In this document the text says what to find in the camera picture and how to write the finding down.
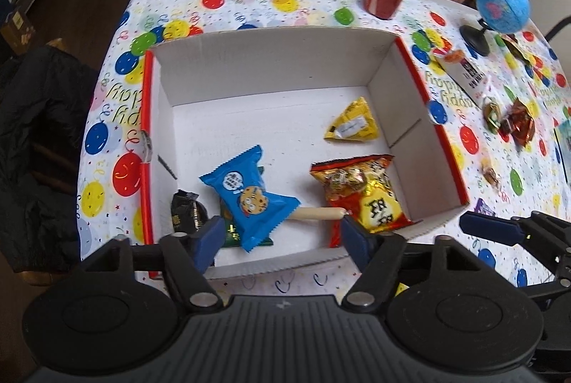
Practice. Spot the black jacket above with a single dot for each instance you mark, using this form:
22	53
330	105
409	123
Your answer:
40	151

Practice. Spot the sausage stick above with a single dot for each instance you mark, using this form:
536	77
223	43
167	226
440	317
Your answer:
319	213

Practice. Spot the white snack packet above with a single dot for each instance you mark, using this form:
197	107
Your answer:
468	77

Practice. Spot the brown foil snack packet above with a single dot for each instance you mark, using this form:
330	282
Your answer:
519	122

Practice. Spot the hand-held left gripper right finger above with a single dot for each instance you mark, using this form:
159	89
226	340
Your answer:
354	238

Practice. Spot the green candy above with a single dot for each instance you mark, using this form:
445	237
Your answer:
493	113

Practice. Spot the brown cardboard box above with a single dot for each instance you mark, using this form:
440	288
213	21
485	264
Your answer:
18	30

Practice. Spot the red yellow snack packet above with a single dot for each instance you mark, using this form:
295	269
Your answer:
370	195

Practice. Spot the blue cookie packet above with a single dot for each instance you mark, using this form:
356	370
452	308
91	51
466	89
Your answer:
250	195

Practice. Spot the green snack packet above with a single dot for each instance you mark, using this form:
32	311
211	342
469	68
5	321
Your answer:
232	237

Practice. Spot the black snack packet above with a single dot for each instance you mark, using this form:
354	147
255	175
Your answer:
187	213

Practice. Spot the tissue pack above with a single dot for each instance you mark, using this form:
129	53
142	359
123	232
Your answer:
565	151

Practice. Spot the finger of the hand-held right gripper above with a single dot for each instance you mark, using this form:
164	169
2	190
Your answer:
488	224
551	291

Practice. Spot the small blue globe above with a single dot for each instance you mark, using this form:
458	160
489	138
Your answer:
502	2

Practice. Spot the red cardboard box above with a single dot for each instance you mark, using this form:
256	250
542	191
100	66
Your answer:
267	133

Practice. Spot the purple snack packet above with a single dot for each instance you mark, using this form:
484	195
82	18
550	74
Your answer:
485	207

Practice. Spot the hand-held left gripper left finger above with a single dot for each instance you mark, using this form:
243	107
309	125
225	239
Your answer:
209	238

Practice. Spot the dark snack packet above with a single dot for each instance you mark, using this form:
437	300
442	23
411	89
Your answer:
517	49

